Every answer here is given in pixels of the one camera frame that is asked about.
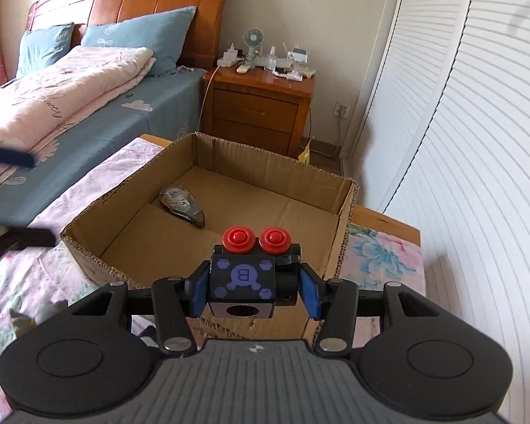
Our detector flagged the black toy car red wheels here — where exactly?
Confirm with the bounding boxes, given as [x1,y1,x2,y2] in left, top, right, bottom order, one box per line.
[207,226,301,319]

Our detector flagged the floral pink tablecloth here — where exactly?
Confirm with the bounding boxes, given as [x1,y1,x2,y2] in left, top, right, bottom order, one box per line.
[0,136,426,422]

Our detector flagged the brown cardboard box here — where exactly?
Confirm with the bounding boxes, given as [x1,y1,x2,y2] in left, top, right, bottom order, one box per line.
[62,133,358,345]

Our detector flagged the pink floral quilt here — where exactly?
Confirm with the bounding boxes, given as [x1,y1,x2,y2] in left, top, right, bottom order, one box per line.
[0,46,155,150]

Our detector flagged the blue pillow left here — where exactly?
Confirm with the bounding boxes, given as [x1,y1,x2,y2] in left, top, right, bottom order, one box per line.
[16,23,74,78]

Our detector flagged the blue pillow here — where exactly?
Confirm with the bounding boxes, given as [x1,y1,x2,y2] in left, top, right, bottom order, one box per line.
[80,6,197,76]
[16,23,74,78]

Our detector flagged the wooden nightstand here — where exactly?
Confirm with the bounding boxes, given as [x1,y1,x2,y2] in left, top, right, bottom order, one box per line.
[199,67,315,158]

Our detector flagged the white louvered wardrobe doors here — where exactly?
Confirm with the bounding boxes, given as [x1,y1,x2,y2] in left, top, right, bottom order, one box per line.
[341,0,530,346]

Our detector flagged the blue pillow right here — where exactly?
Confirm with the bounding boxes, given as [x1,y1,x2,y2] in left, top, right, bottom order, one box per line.
[80,6,197,76]

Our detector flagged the clear spray bottle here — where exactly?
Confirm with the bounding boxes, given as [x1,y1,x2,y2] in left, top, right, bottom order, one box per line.
[265,46,277,72]

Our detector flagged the white power strip charger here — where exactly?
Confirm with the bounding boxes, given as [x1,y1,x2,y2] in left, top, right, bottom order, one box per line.
[217,43,243,68]

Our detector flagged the small green desk fan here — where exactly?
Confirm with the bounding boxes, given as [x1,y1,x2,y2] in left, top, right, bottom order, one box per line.
[243,28,264,65]

